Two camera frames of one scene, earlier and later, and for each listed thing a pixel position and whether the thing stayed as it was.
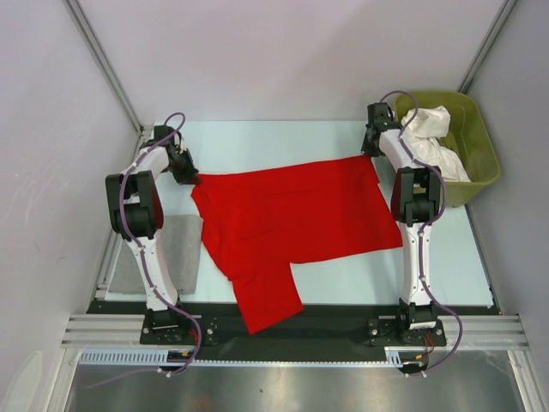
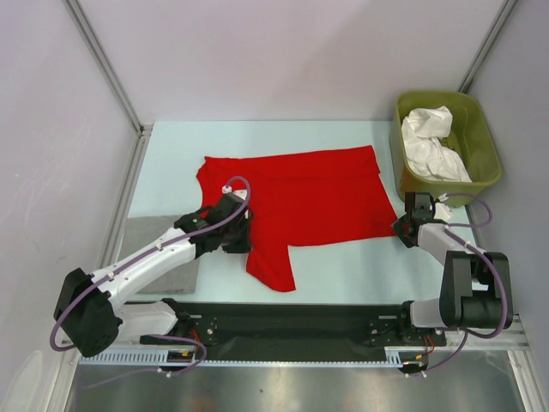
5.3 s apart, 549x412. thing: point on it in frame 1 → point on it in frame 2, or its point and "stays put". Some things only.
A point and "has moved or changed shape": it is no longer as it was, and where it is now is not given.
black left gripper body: [183, 168] → [237, 239]
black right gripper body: [371, 148] → [398, 227]
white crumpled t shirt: [423, 140] stays put
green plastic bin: [467, 132] stays put
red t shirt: [257, 221] has moved or changed shape
